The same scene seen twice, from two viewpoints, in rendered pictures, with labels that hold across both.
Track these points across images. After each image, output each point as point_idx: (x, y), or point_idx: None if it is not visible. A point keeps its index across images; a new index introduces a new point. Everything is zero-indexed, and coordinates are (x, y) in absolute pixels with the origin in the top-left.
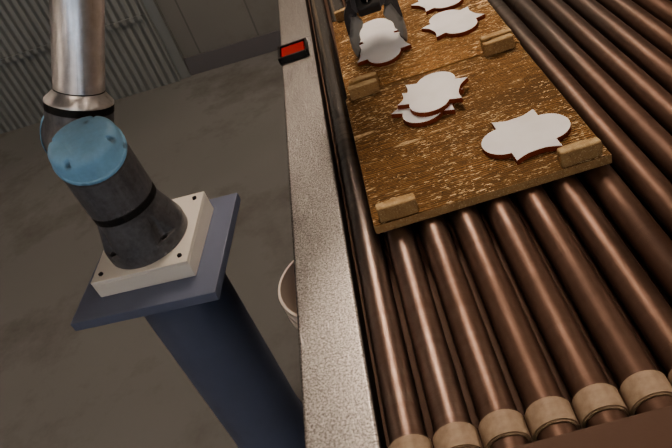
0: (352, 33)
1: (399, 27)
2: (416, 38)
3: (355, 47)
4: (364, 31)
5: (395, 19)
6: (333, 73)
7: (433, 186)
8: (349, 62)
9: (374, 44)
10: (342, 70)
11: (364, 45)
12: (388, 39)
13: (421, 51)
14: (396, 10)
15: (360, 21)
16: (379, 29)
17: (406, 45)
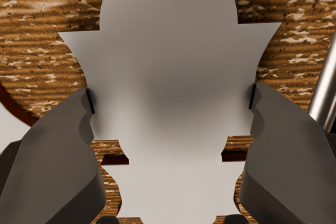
0: (310, 134)
1: (68, 109)
2: (62, 100)
3: (278, 92)
4: (204, 203)
5: (55, 138)
6: (330, 79)
7: None
8: (287, 80)
9: (192, 110)
10: (330, 35)
11: (226, 123)
12: (141, 113)
13: None
14: (5, 178)
15: (265, 181)
16: (165, 192)
17: (74, 33)
